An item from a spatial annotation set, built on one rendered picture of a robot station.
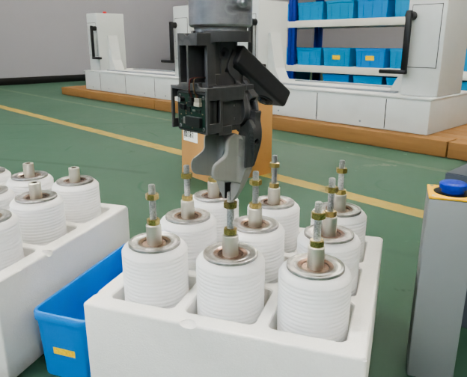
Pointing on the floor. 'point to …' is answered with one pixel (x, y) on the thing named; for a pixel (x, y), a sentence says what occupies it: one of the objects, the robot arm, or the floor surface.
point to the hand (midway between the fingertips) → (233, 188)
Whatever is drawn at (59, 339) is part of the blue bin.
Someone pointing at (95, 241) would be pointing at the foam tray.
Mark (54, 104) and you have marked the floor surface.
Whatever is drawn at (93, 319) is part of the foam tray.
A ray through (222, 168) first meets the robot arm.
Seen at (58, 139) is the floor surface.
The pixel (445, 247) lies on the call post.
